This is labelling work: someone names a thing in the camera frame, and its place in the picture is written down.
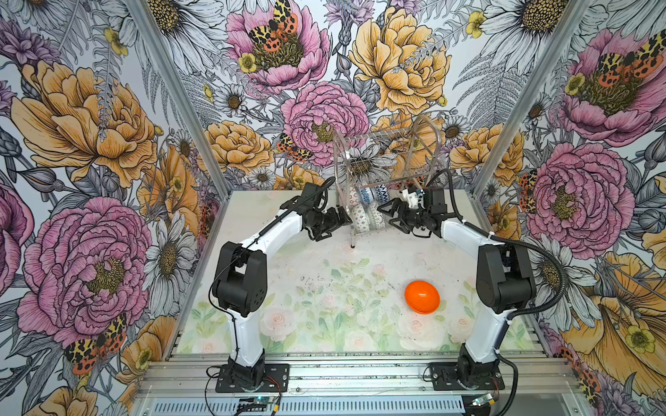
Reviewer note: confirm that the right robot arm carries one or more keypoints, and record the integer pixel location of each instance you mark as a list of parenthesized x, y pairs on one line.
[(504, 283)]

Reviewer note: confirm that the green circuit board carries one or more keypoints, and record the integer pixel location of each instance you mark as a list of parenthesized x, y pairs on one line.
[(484, 400)]

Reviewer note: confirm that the left aluminium corner post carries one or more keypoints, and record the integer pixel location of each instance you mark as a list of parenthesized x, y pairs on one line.
[(161, 55)]

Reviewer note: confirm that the aluminium corner post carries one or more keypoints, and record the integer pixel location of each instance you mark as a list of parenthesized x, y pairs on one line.
[(161, 55), (564, 31)]

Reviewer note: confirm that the right aluminium corner post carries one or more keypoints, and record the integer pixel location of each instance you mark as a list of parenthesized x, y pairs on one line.
[(564, 31)]

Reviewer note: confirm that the orange plastic bowl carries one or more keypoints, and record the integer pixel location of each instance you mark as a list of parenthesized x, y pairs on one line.
[(422, 297)]

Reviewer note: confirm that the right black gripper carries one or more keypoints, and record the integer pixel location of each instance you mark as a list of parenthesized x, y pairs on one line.
[(397, 203)]

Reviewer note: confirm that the blue floral bowl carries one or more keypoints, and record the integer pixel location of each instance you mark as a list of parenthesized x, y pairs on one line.
[(366, 195)]

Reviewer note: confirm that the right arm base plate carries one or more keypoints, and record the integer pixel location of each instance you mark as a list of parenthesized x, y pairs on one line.
[(450, 376)]

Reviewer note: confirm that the aluminium front rail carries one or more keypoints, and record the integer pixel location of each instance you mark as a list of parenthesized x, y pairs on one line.
[(360, 385)]

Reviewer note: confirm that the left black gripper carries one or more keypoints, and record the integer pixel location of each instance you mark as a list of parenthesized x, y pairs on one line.
[(334, 223)]

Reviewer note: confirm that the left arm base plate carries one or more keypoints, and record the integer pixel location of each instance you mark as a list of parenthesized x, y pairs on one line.
[(264, 378)]

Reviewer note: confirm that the silver wire dish rack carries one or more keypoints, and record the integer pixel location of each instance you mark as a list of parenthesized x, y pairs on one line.
[(402, 151)]

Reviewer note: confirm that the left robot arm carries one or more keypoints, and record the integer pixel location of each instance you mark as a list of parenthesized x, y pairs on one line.
[(240, 283)]

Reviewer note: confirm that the green patterned bowl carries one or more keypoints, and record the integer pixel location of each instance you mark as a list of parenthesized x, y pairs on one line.
[(360, 219)]

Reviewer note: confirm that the dark blue patterned bowl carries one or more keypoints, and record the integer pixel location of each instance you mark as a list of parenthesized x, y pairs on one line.
[(353, 198)]

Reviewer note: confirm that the white black lattice bowl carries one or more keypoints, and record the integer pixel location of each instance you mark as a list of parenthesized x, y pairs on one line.
[(376, 219)]

